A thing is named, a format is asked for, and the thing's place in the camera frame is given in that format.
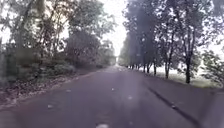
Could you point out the pale grass field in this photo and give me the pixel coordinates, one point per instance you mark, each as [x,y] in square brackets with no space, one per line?
[176,77]

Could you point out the leaf-strewn dirt verge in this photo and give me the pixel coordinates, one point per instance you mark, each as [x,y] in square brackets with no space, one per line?
[30,88]

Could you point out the robot's own part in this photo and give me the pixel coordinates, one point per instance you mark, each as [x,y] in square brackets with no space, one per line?
[102,126]

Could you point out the grey asphalt road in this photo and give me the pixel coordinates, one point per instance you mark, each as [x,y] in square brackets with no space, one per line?
[110,96]

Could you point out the row of trees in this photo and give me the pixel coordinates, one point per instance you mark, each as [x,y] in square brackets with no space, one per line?
[166,36]

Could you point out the wood of trees and bushes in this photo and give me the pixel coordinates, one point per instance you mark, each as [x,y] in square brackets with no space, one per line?
[50,43]

